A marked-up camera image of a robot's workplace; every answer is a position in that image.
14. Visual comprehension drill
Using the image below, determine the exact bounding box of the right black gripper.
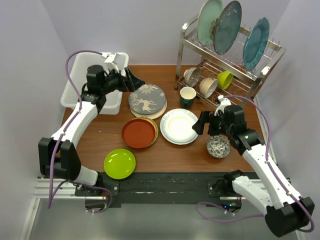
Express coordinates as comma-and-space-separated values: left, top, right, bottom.
192, 110, 233, 138

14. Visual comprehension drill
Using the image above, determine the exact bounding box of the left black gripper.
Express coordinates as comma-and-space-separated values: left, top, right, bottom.
100, 67, 145, 95

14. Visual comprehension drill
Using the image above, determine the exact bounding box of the grey reindeer plate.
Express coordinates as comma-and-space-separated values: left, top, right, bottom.
128, 84, 166, 115

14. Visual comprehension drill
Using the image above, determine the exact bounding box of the cream leaf pattern plate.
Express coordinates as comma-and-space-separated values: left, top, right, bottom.
130, 101, 168, 120

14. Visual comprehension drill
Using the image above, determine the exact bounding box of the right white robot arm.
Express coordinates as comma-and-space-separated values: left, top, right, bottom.
192, 104, 315, 237

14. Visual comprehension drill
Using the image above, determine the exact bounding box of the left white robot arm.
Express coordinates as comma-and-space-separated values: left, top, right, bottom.
38, 65, 145, 198

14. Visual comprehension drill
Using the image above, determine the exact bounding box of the white plastic bin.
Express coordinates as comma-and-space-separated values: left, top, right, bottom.
60, 52, 123, 115

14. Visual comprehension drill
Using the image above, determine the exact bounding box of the black white patterned bowl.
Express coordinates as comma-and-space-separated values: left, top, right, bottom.
206, 135, 231, 159

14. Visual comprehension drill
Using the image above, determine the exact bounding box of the white blue-rimmed deep plate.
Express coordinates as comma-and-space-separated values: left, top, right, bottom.
160, 108, 198, 145

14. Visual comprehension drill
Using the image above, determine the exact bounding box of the dark green mug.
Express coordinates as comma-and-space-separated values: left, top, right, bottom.
179, 86, 197, 109

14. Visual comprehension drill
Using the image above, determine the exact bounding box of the cream bowl in rack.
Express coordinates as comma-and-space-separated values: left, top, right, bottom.
199, 77, 219, 99

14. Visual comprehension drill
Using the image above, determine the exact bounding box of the woven bamboo plate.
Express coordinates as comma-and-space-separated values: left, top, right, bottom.
139, 117, 159, 147

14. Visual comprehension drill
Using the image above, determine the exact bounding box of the lime green bowl in rack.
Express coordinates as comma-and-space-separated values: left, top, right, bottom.
217, 71, 234, 90

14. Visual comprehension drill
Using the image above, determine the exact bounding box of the patterned bowl in rack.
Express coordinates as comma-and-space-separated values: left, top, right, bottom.
183, 67, 201, 87

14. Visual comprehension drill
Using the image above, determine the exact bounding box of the metal dish rack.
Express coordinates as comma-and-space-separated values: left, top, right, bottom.
174, 16, 286, 109

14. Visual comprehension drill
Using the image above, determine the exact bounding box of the red round plate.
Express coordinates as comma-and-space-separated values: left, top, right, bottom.
121, 118, 157, 149

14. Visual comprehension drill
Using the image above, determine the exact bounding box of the lime green plate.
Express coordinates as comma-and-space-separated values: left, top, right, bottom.
103, 148, 136, 180

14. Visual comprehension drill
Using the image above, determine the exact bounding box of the teal scalloped plate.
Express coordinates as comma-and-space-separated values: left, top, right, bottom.
242, 17, 270, 72

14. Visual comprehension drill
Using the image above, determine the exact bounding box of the mint green plate in rack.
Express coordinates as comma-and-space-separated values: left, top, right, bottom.
197, 0, 224, 47

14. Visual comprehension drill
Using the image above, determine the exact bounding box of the blue-grey speckled plate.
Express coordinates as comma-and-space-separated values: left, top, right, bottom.
213, 0, 242, 55

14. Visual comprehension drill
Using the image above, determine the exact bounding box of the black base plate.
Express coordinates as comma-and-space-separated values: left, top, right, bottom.
74, 171, 253, 208

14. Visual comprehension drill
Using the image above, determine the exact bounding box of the aluminium rail frame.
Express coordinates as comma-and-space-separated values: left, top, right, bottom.
18, 94, 307, 240

